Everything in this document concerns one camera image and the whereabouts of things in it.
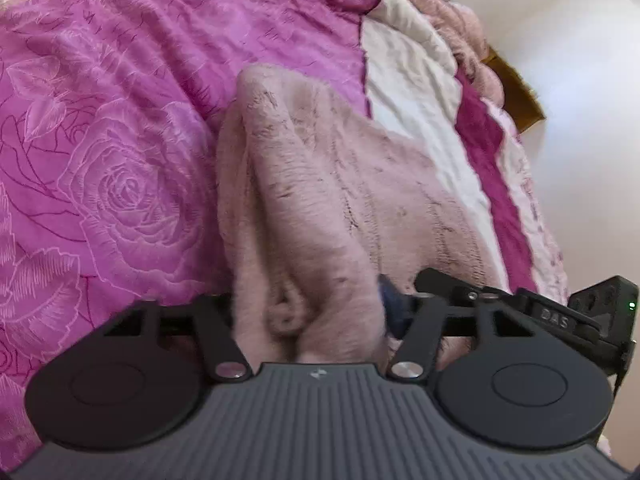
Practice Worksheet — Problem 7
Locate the pink knit cardigan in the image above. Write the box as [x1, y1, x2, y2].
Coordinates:
[216, 65, 506, 367]

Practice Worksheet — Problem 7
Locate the wooden bedside ledge cabinet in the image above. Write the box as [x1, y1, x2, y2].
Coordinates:
[482, 47, 546, 133]

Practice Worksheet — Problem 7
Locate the purple white patchwork quilt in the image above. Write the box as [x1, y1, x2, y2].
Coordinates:
[1, 0, 568, 471]

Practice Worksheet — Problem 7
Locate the dusty pink blanket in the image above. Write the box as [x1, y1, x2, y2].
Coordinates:
[409, 0, 504, 107]

